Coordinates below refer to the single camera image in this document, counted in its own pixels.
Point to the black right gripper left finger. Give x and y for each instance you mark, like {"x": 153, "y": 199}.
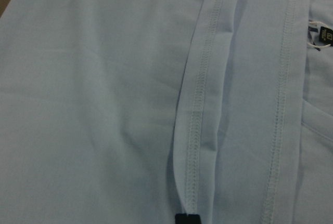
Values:
{"x": 181, "y": 218}

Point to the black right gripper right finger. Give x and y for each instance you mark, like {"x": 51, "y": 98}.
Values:
{"x": 194, "y": 219}

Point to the light blue t-shirt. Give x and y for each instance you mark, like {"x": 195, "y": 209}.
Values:
{"x": 133, "y": 111}

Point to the white garment tag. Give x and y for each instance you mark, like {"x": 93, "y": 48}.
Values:
{"x": 319, "y": 35}

